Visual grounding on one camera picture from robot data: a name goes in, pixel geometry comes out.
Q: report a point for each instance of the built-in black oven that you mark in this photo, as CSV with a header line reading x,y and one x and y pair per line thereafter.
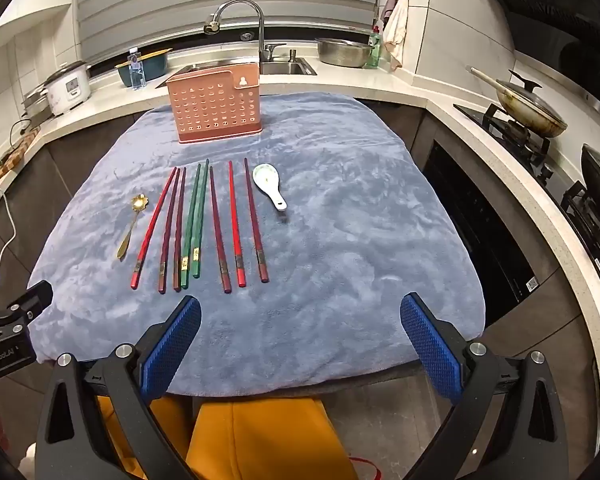
x,y
480,230

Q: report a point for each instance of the pink perforated utensil holder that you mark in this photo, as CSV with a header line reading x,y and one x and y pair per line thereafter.
x,y
215,110

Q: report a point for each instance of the white hanging towel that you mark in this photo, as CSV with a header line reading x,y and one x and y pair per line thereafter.
x,y
396,30

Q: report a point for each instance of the dark red chopstick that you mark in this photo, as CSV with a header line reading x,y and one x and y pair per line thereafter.
x,y
255,220
180,232
218,227
169,232

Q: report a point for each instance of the blue fleece cloth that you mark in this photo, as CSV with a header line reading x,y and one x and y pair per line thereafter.
x,y
330,210

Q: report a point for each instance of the chrome kitchen faucet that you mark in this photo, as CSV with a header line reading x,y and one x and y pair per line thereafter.
x,y
260,30

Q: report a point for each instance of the steel steamer pot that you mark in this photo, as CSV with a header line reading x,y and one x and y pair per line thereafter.
x,y
35,105

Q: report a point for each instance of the green chopstick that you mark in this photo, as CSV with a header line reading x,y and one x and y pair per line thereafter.
x,y
201,220
191,225

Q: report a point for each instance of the black range hood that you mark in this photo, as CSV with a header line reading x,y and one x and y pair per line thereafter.
x,y
555,20

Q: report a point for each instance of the person's yellow pants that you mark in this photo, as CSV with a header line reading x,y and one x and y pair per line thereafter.
x,y
260,440

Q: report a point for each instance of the white ceramic soup spoon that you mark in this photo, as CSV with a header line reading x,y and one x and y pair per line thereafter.
x,y
266,177

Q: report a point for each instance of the checkered brown cloth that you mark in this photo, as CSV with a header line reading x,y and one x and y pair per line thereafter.
x,y
10,160

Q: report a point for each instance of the blue bowl with yellow rim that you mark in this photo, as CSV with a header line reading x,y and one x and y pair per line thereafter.
x,y
155,67

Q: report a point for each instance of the gold metal spoon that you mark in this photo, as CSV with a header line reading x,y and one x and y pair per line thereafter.
x,y
139,203

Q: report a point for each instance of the clear plastic water bottle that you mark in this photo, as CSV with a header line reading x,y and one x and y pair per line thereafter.
x,y
136,75

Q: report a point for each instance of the purple hanging cloth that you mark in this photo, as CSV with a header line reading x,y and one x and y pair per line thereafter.
x,y
389,5

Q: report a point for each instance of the wok with glass lid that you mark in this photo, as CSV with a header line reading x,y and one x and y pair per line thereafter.
x,y
530,110

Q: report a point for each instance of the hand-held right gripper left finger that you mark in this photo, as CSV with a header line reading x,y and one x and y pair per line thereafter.
x,y
172,347

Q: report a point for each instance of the black gas stove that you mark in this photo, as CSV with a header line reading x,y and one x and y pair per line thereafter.
x,y
525,145

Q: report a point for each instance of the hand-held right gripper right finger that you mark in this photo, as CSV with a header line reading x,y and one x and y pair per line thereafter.
x,y
430,347

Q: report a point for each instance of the stainless steel sink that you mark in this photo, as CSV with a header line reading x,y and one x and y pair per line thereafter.
x,y
292,66

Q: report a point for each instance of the white rice cooker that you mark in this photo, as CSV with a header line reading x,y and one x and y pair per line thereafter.
x,y
69,90

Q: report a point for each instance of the green dish soap bottle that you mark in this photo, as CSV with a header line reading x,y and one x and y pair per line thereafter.
x,y
374,50

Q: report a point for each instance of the stainless steel basin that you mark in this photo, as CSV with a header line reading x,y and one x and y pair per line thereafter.
x,y
342,52

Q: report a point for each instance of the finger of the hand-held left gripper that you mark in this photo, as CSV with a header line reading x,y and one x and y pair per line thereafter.
x,y
30,302

